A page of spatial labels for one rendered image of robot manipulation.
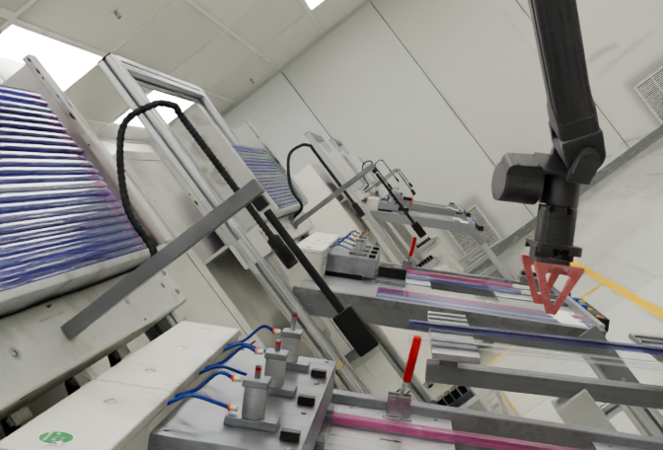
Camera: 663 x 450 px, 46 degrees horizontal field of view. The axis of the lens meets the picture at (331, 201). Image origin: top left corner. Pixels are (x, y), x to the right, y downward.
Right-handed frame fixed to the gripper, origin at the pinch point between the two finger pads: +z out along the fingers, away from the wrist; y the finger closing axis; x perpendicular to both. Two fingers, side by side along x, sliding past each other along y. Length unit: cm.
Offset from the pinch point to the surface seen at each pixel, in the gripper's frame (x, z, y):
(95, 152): -65, -14, 15
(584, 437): 3.7, 14.3, 17.0
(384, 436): -22.0, 14.9, 26.7
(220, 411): -39, 9, 44
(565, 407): 7.5, 17.5, -9.7
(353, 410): -26.1, 14.7, 18.3
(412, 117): -10, -85, -723
